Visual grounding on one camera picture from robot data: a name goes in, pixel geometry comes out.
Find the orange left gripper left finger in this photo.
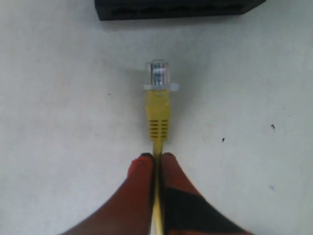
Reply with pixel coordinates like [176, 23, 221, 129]
[64, 153, 154, 235]

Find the black network switch box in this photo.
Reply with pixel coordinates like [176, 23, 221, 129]
[94, 0, 265, 21]

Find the yellow ethernet cable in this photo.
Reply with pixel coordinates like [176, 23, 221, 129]
[143, 59, 179, 235]

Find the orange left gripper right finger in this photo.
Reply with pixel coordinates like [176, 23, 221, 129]
[160, 153, 250, 235]

